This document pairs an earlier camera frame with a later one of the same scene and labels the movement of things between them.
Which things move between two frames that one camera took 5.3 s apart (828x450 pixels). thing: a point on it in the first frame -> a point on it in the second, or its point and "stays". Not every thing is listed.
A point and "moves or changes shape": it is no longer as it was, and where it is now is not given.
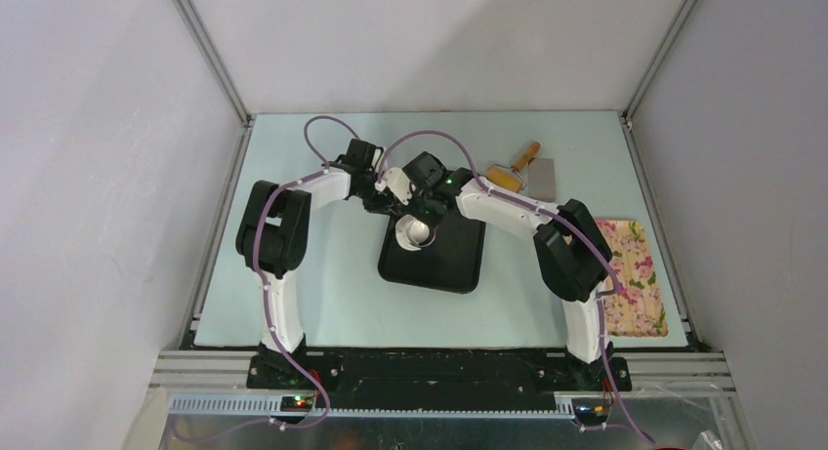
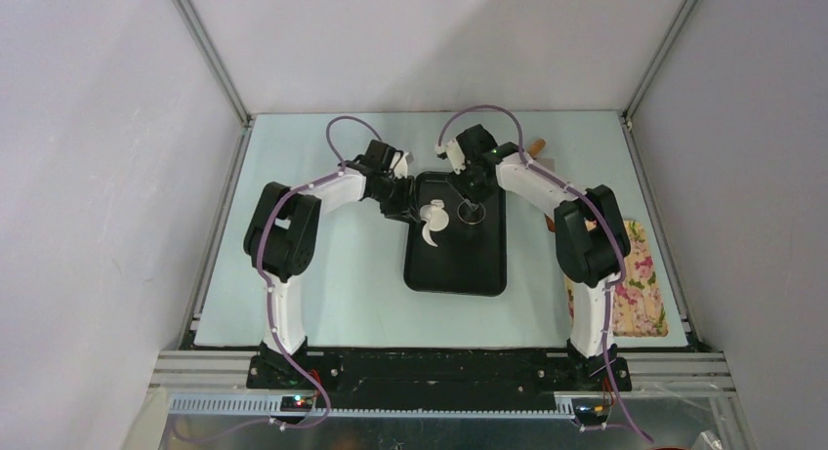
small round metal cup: [431, 237] moves or changes shape
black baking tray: [452, 263] moves or changes shape
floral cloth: [637, 308] stays
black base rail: [438, 379] stays
